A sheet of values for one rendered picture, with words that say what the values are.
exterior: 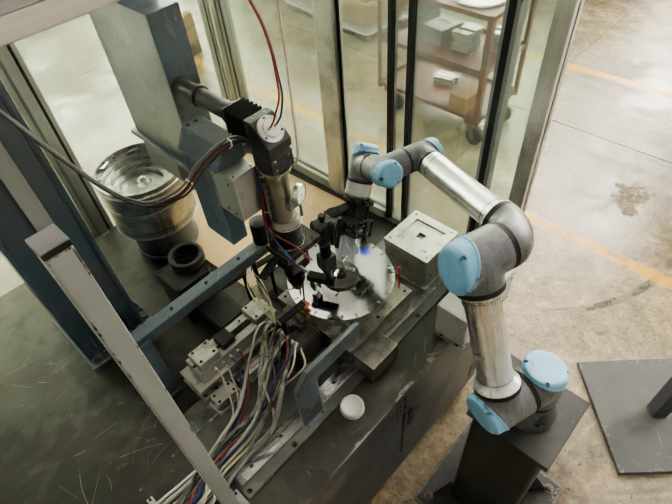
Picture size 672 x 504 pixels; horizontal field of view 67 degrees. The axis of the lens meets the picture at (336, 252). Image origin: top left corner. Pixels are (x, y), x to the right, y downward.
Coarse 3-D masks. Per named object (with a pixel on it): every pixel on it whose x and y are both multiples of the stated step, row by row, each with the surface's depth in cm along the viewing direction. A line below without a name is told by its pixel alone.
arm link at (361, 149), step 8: (360, 144) 142; (368, 144) 143; (352, 152) 145; (360, 152) 141; (368, 152) 141; (376, 152) 142; (352, 160) 144; (360, 160) 141; (352, 168) 144; (352, 176) 144; (360, 176) 143; (368, 184) 145
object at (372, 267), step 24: (360, 240) 166; (312, 264) 160; (360, 264) 159; (384, 264) 158; (288, 288) 154; (360, 288) 152; (384, 288) 152; (312, 312) 148; (336, 312) 147; (360, 312) 147
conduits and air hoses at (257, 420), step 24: (264, 312) 152; (264, 336) 146; (288, 336) 150; (288, 360) 140; (264, 384) 141; (240, 408) 147; (264, 408) 141; (240, 432) 141; (216, 456) 138; (240, 456) 137; (192, 480) 135
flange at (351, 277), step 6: (348, 264) 158; (348, 270) 156; (342, 276) 153; (348, 276) 154; (354, 276) 155; (336, 282) 153; (342, 282) 153; (348, 282) 153; (354, 282) 153; (336, 288) 152; (342, 288) 152
